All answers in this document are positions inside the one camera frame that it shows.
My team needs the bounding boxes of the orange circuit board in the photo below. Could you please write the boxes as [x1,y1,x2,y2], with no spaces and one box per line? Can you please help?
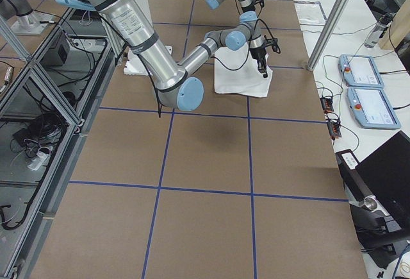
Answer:
[320,97,334,114]
[327,121,341,140]

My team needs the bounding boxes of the aluminium frame post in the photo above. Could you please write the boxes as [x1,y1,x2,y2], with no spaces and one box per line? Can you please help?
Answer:
[307,0,349,71]

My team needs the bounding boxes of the orange circuit board lower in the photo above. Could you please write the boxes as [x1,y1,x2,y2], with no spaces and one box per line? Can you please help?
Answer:
[327,121,341,140]

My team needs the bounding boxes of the grey electronics box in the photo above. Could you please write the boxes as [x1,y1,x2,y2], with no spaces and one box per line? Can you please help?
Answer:
[40,33,70,66]

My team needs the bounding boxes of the white long sleeve printed shirt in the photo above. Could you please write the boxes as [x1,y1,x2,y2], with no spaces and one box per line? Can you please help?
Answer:
[214,44,273,97]

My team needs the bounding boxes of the black device with label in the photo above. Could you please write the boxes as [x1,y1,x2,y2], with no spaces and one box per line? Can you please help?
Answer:
[335,149,390,216]

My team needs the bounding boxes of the white power strip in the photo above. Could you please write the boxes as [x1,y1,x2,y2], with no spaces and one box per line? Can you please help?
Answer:
[28,149,51,171]

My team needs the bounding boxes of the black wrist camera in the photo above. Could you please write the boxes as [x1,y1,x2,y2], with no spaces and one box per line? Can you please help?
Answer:
[265,37,281,54]
[252,0,265,9]

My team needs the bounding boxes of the orange circuit board upper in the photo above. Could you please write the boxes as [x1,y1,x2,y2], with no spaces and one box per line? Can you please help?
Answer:
[320,97,334,114]

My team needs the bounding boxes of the upper blue teach pendant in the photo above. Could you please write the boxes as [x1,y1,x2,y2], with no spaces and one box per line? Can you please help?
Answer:
[338,54,384,89]

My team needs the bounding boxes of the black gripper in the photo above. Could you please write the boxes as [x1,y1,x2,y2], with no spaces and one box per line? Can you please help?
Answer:
[250,44,268,78]

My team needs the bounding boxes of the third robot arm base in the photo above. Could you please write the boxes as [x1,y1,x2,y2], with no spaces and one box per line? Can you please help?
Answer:
[1,0,54,35]

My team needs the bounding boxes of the blue teach pendant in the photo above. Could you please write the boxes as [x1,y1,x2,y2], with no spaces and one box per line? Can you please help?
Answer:
[338,54,384,89]
[347,87,401,130]

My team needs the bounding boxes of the lower blue teach pendant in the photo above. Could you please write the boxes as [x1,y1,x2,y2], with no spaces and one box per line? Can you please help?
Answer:
[347,87,401,130]

